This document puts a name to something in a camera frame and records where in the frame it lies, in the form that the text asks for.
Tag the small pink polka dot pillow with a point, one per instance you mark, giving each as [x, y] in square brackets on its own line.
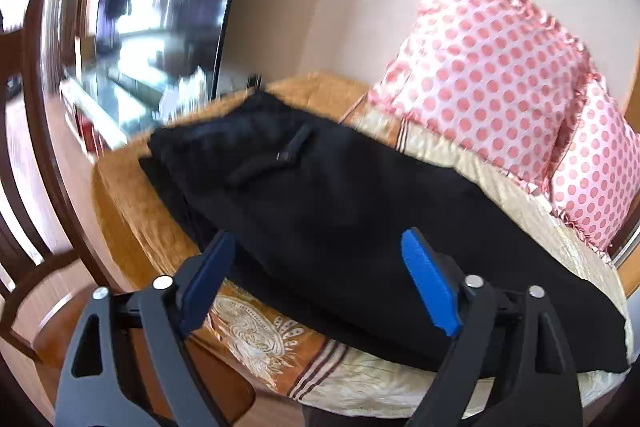
[595, 177]

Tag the dark wooden chair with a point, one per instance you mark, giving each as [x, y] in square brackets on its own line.
[30, 217]

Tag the large wall mirror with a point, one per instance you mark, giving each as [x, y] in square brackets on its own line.
[150, 17]

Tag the bed with golden bedspread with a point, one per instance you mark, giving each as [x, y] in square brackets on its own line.
[150, 217]

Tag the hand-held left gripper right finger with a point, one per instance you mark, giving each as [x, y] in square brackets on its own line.
[432, 287]

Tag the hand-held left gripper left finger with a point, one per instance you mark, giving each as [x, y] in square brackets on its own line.
[202, 287]

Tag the black pants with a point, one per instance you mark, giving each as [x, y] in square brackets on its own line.
[340, 207]

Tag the large pink polka dot pillow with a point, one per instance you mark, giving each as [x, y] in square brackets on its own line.
[485, 72]

